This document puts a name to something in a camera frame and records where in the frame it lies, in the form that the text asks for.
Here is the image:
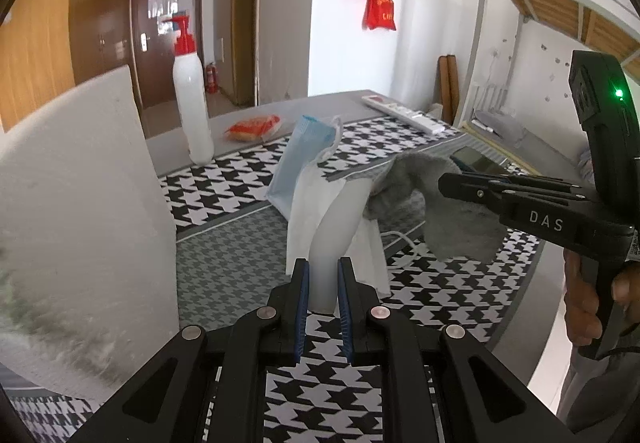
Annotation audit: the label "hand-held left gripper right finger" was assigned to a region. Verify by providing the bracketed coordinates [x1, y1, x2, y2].
[337, 257, 576, 443]

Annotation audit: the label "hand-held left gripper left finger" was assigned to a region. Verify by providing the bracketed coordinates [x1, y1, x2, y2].
[65, 257, 312, 443]

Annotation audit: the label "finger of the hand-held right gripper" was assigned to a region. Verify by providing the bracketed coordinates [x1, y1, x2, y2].
[438, 172, 582, 210]
[502, 190, 597, 205]

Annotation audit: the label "grey sock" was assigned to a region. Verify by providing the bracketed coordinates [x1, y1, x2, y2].
[365, 153, 506, 260]

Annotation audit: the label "white face mask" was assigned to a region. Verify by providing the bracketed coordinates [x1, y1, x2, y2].
[286, 162, 390, 315]

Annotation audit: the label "blue face mask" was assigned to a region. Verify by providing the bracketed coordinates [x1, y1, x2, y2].
[266, 114, 342, 219]

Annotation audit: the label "white foam box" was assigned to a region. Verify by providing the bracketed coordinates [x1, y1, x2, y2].
[0, 64, 180, 399]

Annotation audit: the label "person's right forearm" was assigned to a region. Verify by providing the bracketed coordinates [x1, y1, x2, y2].
[557, 345, 640, 434]

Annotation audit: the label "person's right hand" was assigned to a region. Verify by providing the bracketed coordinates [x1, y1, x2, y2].
[564, 248, 633, 348]

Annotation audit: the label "black phone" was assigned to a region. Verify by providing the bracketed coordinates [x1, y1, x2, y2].
[450, 146, 511, 174]

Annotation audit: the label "grey pillow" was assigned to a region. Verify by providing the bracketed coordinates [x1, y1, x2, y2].
[472, 109, 531, 144]

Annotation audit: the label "white remote control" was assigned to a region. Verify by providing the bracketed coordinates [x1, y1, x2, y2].
[361, 94, 446, 134]

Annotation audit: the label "leaning wooden boards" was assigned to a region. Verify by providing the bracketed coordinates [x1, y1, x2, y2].
[438, 54, 461, 124]

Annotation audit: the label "red snack packet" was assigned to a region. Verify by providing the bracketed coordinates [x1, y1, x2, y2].
[223, 114, 282, 143]

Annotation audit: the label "metal bunk bed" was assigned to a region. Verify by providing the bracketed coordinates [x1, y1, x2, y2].
[457, 0, 640, 174]

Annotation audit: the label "red plastic bag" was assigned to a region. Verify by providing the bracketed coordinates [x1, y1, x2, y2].
[363, 0, 397, 32]

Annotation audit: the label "white pump bottle red cap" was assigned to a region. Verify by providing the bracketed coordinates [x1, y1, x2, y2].
[171, 16, 215, 164]

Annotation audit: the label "brown entrance door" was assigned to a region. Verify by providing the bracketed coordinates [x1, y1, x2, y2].
[131, 0, 203, 111]

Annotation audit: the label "wooden wardrobe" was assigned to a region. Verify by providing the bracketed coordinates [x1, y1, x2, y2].
[0, 0, 135, 134]

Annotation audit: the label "brown side door frame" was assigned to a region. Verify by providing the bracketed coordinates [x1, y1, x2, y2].
[232, 0, 263, 106]

